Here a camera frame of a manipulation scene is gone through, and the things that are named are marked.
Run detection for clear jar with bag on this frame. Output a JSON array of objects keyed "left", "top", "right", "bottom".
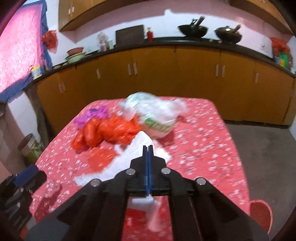
[{"left": 96, "top": 32, "right": 114, "bottom": 52}]

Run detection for orange bag with bottles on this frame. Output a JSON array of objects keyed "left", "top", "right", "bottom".
[{"left": 270, "top": 37, "right": 293, "bottom": 70}]

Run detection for wooden upper cabinets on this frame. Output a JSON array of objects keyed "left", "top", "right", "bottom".
[{"left": 58, "top": 1, "right": 292, "bottom": 34}]

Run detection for dark cutting board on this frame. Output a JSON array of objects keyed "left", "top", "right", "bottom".
[{"left": 115, "top": 25, "right": 144, "bottom": 47}]

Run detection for red bottle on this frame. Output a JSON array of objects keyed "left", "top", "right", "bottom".
[{"left": 147, "top": 27, "right": 154, "bottom": 42}]

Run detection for small colourful carton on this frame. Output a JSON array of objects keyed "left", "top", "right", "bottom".
[{"left": 31, "top": 64, "right": 43, "bottom": 80}]

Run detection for red floral tablecloth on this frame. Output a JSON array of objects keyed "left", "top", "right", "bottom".
[{"left": 30, "top": 98, "right": 250, "bottom": 240}]

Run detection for orange plastic bag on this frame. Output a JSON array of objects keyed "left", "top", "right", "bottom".
[{"left": 71, "top": 114, "right": 141, "bottom": 172}]

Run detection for purple plastic bag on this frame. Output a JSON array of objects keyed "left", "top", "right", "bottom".
[{"left": 74, "top": 105, "right": 109, "bottom": 130}]

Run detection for bucket on floor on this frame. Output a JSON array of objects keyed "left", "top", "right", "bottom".
[{"left": 18, "top": 133, "right": 44, "bottom": 167}]

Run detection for lidded black wok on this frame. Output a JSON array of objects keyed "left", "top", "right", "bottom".
[{"left": 215, "top": 24, "right": 242, "bottom": 44}]

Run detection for white paper sheet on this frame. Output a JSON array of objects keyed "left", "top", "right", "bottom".
[{"left": 74, "top": 131, "right": 172, "bottom": 232}]

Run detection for green basin with red bowl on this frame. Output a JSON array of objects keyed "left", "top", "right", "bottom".
[{"left": 65, "top": 47, "right": 86, "bottom": 64}]

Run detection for hanging red plastic bag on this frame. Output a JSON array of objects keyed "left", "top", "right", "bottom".
[{"left": 42, "top": 30, "right": 58, "bottom": 50}]

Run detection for red trash basket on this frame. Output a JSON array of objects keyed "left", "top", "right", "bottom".
[{"left": 250, "top": 199, "right": 273, "bottom": 234}]

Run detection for black wok with handle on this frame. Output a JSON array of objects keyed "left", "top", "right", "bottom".
[{"left": 178, "top": 16, "right": 208, "bottom": 38}]

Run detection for white green printed bag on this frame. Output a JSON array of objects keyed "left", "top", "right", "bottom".
[{"left": 119, "top": 92, "right": 187, "bottom": 138}]

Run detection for wooden lower cabinets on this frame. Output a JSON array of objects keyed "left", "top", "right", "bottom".
[{"left": 25, "top": 38, "right": 295, "bottom": 133}]

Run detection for wooden cabinets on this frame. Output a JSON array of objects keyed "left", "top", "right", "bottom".
[
  {"left": 58, "top": 1, "right": 292, "bottom": 34},
  {"left": 25, "top": 38, "right": 295, "bottom": 133}
]

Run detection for pink window curtain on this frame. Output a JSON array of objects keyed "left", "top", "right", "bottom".
[{"left": 1, "top": 1, "right": 53, "bottom": 103}]

